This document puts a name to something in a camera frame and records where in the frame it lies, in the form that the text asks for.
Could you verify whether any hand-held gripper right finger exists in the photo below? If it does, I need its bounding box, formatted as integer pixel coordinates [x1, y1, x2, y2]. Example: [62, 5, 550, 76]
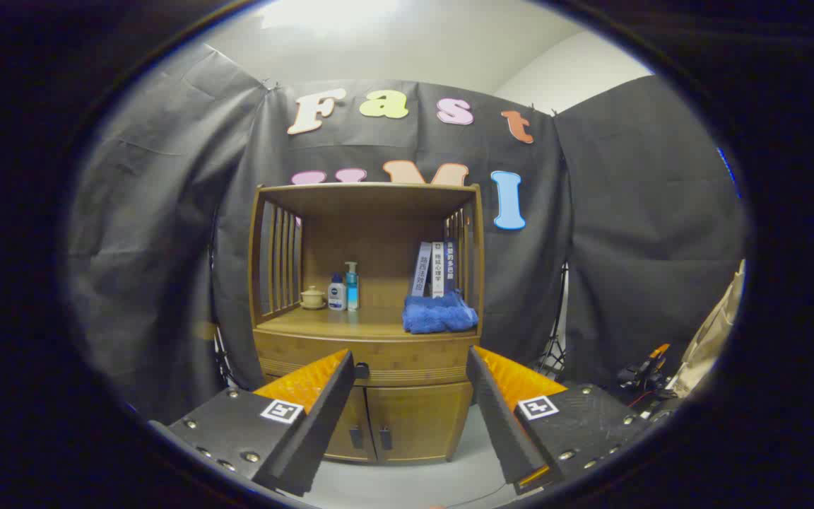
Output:
[465, 345, 669, 496]

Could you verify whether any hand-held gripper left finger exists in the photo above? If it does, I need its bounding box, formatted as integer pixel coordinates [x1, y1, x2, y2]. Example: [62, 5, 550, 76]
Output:
[147, 348, 357, 497]

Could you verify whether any wooden drawer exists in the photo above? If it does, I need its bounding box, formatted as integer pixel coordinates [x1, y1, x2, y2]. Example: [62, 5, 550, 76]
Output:
[255, 332, 480, 386]

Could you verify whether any wooden countertop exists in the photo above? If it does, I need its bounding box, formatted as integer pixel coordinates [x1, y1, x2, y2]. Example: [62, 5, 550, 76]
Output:
[259, 305, 480, 340]

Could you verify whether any wooden cabinet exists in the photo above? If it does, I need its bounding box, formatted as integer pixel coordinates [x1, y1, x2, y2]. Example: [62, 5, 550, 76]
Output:
[248, 182, 485, 464]

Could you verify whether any black light stand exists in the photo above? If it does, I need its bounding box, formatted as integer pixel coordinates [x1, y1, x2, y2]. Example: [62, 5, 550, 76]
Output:
[534, 265, 569, 379]

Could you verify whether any blue folded towel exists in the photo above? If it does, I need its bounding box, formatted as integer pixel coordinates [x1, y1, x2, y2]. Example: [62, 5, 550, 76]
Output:
[402, 290, 480, 334]

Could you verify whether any black and orange gripper device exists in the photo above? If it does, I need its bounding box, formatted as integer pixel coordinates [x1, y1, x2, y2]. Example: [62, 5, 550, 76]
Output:
[615, 344, 673, 404]

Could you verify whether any white book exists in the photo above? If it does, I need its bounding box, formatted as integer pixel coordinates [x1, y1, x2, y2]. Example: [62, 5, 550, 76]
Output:
[431, 242, 446, 298]

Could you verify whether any grey book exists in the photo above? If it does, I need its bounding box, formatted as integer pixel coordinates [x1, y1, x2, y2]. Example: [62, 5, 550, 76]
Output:
[411, 242, 433, 298]

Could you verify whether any beige cloth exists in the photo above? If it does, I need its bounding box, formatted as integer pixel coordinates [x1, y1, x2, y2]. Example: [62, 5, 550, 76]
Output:
[668, 260, 745, 397]

